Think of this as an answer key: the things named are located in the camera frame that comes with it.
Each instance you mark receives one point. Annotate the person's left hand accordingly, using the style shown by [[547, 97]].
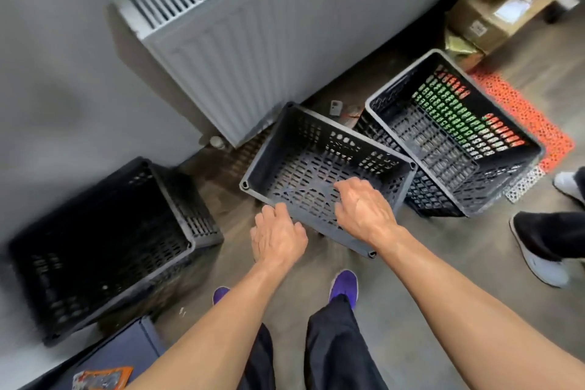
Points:
[[276, 241]]

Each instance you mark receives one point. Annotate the person's right hand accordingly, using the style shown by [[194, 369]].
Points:
[[368, 213]]

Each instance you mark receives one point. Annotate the person's left thumb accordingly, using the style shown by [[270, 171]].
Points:
[[300, 233]]

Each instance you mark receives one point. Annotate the person's right thumb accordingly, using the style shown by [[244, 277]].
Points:
[[342, 215]]

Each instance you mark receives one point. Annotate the shallow black plastic crate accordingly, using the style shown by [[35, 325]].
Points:
[[310, 161]]

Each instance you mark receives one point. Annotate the person's left forearm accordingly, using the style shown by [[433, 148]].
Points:
[[215, 335]]

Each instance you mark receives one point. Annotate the person's right forearm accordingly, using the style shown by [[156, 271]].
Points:
[[466, 312]]

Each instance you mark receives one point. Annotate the purple right shoe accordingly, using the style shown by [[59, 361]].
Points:
[[344, 287]]

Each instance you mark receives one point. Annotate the purple shoe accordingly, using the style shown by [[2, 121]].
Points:
[[344, 287], [220, 294]]

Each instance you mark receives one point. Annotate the purple left shoe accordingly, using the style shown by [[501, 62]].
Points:
[[220, 294]]

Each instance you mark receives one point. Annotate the brown crumpled wrapper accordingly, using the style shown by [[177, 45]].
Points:
[[353, 113]]

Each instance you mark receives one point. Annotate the small white plastic item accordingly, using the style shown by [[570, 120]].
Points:
[[336, 107]]

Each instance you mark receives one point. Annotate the black plastic crate with packets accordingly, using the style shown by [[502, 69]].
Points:
[[434, 147]]

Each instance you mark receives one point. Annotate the black trousers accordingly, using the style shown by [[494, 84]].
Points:
[[338, 353]]

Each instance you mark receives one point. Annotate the white perforated plastic piece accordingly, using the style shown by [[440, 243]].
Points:
[[525, 184]]

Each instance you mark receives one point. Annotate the deep empty black plastic crate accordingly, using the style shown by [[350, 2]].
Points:
[[105, 243]]

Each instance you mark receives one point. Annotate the white panel radiator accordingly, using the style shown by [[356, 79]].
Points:
[[256, 33]]

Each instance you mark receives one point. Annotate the green yellow foil packet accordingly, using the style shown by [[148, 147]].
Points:
[[461, 49]]

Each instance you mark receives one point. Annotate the dark blue box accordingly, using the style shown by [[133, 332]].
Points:
[[128, 348]]

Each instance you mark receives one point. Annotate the orange perforated plastic mat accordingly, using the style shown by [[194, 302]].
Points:
[[530, 115]]

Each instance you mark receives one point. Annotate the orange snack packet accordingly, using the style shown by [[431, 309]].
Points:
[[103, 378]]

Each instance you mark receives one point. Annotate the large cardboard box with label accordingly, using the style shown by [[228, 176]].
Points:
[[498, 22]]

